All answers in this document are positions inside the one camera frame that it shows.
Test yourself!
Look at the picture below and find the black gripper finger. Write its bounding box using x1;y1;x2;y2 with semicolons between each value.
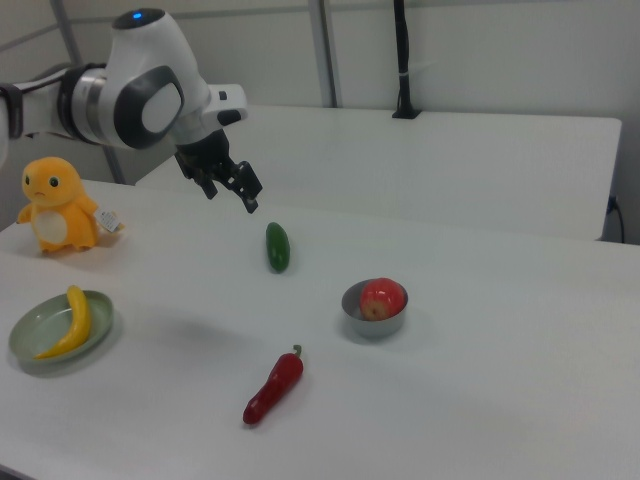
222;159;264;216
179;158;219;202

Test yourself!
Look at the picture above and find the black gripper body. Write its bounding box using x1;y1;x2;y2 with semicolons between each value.
173;127;234;174

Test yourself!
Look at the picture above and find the green cucumber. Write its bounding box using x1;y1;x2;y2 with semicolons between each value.
264;221;292;275

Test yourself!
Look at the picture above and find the grey metal bowl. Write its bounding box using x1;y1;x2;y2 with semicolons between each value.
341;278;410;339

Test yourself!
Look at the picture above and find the white paper toy tag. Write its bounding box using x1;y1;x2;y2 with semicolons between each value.
94;207;126;236

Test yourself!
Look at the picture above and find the orange plush toy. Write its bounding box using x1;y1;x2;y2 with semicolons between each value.
16;156;102;256

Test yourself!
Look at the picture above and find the red apple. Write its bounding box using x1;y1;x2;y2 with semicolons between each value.
359;277;405;322

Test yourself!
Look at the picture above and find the yellow banana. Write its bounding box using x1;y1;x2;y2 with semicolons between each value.
33;284;93;360

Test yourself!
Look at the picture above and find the black pole with base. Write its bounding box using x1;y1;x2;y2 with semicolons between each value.
391;0;421;120

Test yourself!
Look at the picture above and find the red chili pepper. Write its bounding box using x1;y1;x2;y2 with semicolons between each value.
242;344;305;427

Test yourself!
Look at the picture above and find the pale green plate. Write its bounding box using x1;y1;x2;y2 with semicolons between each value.
8;290;115;365

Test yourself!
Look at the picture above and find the black wall cable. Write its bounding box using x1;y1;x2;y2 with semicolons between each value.
606;196;626;244

